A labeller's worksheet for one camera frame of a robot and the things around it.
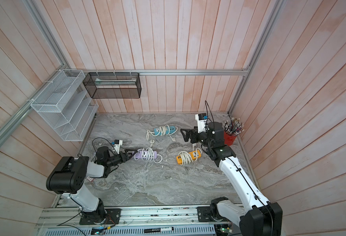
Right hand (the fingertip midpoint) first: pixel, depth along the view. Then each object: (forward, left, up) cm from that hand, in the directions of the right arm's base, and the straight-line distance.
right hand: (187, 128), depth 77 cm
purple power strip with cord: (-5, +26, -21) cm, 33 cm away
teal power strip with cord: (+13, +15, -20) cm, 28 cm away
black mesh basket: (+37, +51, +2) cm, 63 cm away
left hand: (-5, +32, -21) cm, 38 cm away
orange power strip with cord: (-7, +1, -20) cm, 21 cm away
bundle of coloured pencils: (+9, -31, -11) cm, 34 cm away
